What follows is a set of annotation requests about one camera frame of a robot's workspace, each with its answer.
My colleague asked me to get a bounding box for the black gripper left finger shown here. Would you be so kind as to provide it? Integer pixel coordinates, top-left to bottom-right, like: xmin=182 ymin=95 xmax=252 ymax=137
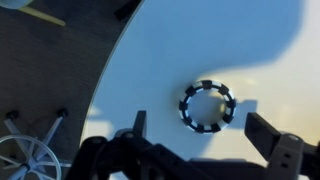
xmin=133 ymin=110 xmax=147 ymax=137

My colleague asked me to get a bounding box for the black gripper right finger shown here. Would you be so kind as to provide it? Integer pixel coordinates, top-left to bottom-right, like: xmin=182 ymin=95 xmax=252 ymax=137
xmin=244 ymin=112 xmax=281 ymax=161

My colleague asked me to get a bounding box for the black and white striped ring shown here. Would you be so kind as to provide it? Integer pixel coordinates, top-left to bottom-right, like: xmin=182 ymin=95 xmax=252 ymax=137
xmin=178 ymin=79 xmax=237 ymax=134

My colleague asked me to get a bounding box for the office chair with footring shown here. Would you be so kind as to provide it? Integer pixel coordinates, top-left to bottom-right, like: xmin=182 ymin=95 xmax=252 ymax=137
xmin=0 ymin=109 xmax=72 ymax=180

